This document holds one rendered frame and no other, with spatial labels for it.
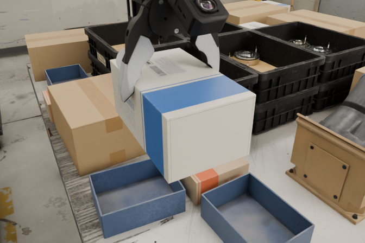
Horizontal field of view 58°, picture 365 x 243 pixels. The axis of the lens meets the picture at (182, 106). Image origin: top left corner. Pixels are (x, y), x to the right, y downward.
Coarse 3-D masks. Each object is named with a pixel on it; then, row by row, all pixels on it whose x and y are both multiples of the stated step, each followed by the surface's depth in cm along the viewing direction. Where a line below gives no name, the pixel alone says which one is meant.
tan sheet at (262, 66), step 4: (232, 56) 139; (260, 60) 135; (260, 64) 132; (264, 64) 132; (268, 64) 132; (256, 68) 128; (260, 68) 128; (264, 68) 128; (268, 68) 128; (272, 68) 128
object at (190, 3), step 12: (168, 0) 37; (180, 0) 35; (192, 0) 34; (204, 0) 34; (216, 0) 36; (180, 12) 35; (192, 12) 34; (204, 12) 34; (216, 12) 34; (228, 12) 35; (192, 24) 34; (204, 24) 34; (216, 24) 35
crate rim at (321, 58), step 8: (240, 32) 136; (256, 32) 136; (272, 40) 128; (296, 48) 119; (224, 56) 110; (320, 56) 111; (240, 64) 104; (296, 64) 104; (304, 64) 105; (312, 64) 107; (320, 64) 110; (256, 72) 98; (264, 72) 98; (272, 72) 99; (280, 72) 101; (288, 72) 103; (264, 80) 98
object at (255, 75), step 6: (180, 42) 124; (186, 42) 125; (156, 48) 119; (228, 60) 107; (240, 66) 103; (252, 72) 98; (240, 78) 94; (246, 78) 94; (252, 78) 95; (240, 84) 94; (246, 84) 95; (252, 84) 96
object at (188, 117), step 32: (160, 64) 48; (192, 64) 48; (160, 96) 39; (192, 96) 39; (224, 96) 39; (128, 128) 49; (160, 128) 37; (192, 128) 37; (224, 128) 39; (160, 160) 39; (192, 160) 39; (224, 160) 42
